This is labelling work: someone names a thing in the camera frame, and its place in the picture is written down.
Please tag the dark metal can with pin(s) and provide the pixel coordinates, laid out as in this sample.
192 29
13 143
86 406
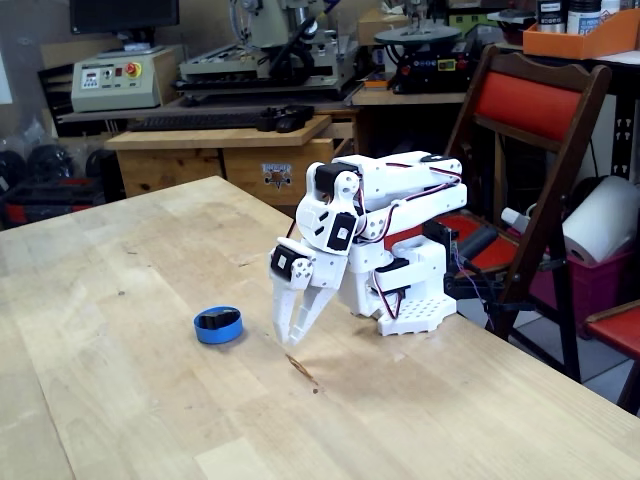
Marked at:
550 17

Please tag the black controller board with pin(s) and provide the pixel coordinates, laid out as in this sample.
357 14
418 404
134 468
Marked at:
440 232

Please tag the white robot arm with base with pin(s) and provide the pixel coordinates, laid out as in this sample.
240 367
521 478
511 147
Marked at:
415 200

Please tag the red seat wooden chair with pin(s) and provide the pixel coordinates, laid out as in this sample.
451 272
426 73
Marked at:
617 327

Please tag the black cylinder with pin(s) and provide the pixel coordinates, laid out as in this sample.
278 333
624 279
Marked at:
477 241

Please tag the black handheld gadget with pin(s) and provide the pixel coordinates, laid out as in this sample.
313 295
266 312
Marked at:
290 120

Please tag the beige control box red button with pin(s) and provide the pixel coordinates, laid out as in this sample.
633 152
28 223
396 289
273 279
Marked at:
100 97

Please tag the blue round shallow box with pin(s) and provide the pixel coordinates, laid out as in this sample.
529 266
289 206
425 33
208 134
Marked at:
220 337

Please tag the orange small book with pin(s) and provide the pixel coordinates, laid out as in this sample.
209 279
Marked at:
385 79

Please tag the white panel with hooks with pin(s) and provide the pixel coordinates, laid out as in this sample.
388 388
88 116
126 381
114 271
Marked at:
620 150

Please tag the black table clamp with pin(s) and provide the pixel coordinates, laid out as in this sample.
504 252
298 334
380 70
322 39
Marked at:
465 287

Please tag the white blue labelled can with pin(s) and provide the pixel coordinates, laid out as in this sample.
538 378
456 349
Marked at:
582 20

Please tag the red black crate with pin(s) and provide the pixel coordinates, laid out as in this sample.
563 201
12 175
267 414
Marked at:
50 200

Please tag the black filament spool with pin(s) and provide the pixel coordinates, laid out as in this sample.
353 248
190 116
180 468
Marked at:
100 162
11 167
50 162

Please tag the black computer monitor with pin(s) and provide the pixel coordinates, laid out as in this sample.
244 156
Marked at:
125 15

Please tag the white paper towel roll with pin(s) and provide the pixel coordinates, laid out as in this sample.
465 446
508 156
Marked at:
600 220

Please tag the wooden cabinet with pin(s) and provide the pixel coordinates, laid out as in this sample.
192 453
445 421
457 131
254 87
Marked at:
140 170

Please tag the cardboard box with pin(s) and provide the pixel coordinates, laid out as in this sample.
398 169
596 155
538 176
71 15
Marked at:
375 27

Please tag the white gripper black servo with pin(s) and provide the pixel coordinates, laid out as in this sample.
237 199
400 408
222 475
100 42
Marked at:
320 277

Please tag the black scroll saw machine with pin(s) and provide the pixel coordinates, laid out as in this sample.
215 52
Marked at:
430 65

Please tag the magenta plastic bin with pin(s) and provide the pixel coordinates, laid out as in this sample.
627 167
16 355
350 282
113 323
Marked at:
595 290

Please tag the wooden workbench plank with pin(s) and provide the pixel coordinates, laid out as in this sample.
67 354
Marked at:
440 98

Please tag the beige milling machine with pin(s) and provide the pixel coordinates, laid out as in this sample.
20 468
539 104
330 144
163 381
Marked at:
280 20

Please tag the orange plastic tray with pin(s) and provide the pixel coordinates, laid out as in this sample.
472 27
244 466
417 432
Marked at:
575 46

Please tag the skate logo sticker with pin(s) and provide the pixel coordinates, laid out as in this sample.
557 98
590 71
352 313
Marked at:
277 176

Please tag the wooden folding chair red cushions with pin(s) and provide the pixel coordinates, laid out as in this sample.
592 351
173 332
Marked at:
525 102

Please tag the black keyboard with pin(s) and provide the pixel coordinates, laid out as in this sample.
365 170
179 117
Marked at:
195 121

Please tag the black wooden bird toy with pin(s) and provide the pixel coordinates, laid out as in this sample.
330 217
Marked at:
215 320

